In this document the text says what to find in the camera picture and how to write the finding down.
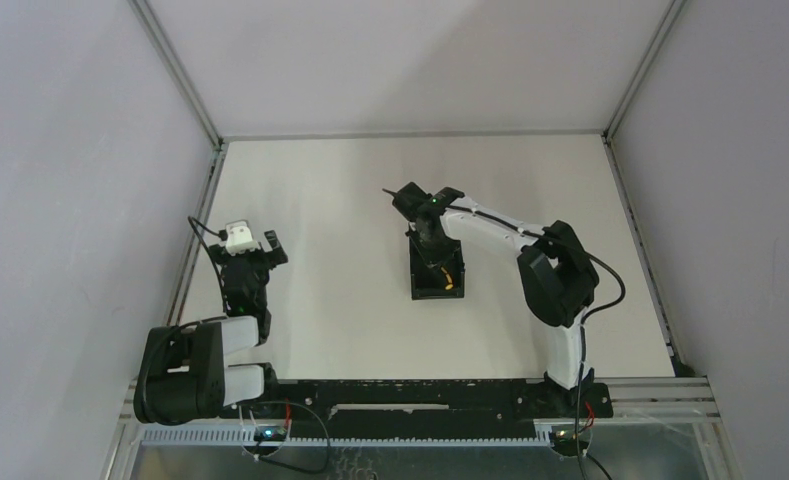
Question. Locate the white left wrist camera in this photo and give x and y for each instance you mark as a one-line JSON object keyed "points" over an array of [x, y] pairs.
{"points": [[239, 238]]}

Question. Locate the black plastic bin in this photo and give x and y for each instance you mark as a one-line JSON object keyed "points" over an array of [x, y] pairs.
{"points": [[426, 283]]}

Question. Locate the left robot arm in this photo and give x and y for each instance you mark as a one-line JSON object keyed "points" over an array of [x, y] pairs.
{"points": [[185, 373]]}

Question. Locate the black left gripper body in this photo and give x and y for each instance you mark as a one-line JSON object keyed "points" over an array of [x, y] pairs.
{"points": [[251, 259]]}

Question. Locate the aluminium frame front rail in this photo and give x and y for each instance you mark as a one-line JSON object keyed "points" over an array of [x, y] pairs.
{"points": [[665, 402]]}

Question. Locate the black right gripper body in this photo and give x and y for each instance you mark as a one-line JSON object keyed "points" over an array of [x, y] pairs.
{"points": [[425, 241]]}

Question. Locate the right controller board with wires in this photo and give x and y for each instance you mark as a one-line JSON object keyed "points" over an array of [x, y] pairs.
{"points": [[575, 443]]}

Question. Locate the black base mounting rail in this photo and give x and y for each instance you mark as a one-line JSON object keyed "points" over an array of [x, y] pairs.
{"points": [[461, 409]]}

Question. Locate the controller board with wires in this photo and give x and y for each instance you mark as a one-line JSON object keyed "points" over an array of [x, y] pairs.
{"points": [[268, 440], [575, 443]]}

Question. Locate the left controller board with wires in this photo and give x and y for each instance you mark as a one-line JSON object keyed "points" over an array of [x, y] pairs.
{"points": [[268, 440]]}

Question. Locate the aluminium frame back rail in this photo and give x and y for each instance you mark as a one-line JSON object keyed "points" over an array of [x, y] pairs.
{"points": [[413, 134]]}

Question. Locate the aluminium frame left rail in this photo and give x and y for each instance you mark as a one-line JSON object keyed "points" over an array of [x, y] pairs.
{"points": [[126, 439]]}

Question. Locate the yellow black screwdriver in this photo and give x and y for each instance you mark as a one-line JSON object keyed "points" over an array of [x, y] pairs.
{"points": [[449, 282]]}

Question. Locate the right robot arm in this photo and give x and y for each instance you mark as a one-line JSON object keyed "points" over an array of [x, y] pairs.
{"points": [[558, 277]]}

